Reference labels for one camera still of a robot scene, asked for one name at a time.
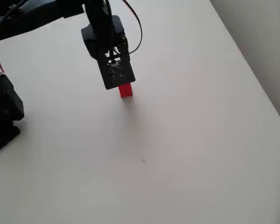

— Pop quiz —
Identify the thin black cable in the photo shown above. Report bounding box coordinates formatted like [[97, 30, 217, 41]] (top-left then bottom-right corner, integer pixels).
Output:
[[121, 0, 143, 54]]

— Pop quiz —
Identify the thin red cable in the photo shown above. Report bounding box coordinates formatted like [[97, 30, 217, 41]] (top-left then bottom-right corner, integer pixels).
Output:
[[0, 42, 6, 76]]

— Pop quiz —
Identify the black wrist camera mount plate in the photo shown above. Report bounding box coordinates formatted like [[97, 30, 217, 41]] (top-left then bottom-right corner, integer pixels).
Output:
[[97, 44, 136, 91]]

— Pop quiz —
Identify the red block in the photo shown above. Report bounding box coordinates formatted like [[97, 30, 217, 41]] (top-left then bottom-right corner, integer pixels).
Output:
[[118, 82, 133, 98]]

